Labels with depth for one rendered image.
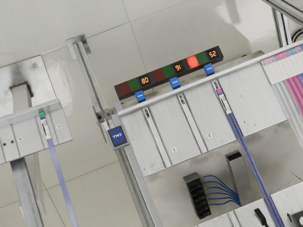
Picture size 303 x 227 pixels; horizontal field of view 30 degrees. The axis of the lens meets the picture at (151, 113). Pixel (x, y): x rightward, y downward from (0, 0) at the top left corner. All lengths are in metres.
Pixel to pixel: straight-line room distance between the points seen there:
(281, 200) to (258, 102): 0.29
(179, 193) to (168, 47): 0.70
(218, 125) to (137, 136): 0.24
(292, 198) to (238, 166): 0.35
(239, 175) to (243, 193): 0.08
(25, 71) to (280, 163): 1.06
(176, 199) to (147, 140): 0.41
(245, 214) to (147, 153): 0.32
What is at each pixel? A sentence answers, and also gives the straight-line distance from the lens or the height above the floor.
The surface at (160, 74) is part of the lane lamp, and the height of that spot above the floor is 0.66.
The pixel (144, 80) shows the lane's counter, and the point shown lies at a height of 0.66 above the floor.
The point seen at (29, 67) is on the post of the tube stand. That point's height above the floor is 0.01.
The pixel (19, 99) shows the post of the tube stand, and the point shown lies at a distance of 2.22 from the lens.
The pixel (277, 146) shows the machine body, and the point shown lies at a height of 0.62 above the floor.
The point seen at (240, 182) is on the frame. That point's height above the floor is 0.66.
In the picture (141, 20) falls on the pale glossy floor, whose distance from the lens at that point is 2.33.
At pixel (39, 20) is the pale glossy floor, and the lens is 2.27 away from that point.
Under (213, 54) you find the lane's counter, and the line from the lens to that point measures 1.72.
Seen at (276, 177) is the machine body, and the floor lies 0.62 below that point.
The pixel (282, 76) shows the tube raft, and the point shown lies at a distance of 1.71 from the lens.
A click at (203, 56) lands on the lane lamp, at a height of 0.66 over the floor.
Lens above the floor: 2.17
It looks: 60 degrees down
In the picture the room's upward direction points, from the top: 151 degrees clockwise
